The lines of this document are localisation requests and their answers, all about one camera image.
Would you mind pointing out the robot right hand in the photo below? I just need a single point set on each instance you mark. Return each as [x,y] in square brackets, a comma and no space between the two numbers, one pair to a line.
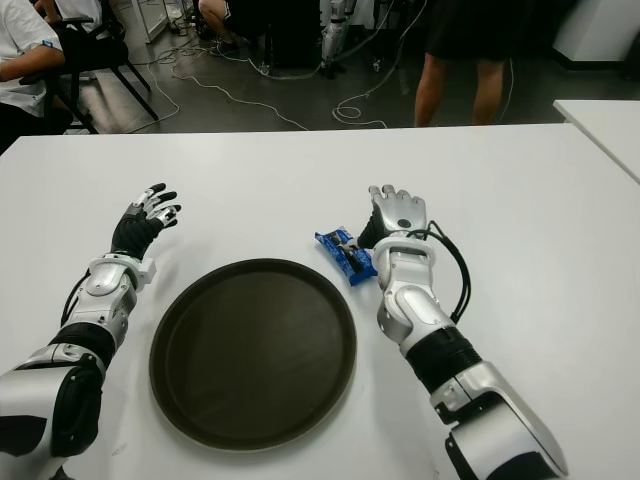
[400,212]

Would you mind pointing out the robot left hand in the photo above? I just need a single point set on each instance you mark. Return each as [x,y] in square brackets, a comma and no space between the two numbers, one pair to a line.
[132,234]

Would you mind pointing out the blue Oreo cookie packet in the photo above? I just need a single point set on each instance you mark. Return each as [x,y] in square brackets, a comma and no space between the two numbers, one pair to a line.
[332,245]

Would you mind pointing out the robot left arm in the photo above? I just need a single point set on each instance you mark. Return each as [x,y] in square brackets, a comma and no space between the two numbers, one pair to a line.
[100,295]

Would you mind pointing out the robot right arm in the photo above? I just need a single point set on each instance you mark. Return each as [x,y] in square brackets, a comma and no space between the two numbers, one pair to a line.
[420,310]

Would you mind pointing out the round dark brown tray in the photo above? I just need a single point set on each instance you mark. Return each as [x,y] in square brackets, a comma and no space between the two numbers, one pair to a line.
[252,355]

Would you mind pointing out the black wooden chair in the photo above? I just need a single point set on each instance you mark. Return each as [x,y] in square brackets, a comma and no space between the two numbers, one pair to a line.
[95,55]

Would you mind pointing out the standing white humanoid robot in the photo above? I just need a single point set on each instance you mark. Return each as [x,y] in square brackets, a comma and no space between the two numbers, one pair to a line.
[335,40]

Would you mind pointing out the walking person in black shorts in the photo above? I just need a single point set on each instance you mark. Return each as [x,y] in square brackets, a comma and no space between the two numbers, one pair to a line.
[470,30]

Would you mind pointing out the seated person in white shirt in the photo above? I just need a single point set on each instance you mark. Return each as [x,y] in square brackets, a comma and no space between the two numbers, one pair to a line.
[22,55]

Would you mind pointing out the white cabinet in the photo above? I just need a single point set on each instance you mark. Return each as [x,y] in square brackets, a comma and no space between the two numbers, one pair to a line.
[154,20]

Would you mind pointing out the neighbouring white table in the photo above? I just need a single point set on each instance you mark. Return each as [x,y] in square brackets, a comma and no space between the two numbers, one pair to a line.
[607,127]

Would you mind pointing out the crouching person in dark clothes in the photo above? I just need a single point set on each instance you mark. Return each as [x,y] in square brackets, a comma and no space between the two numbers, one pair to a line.
[215,20]

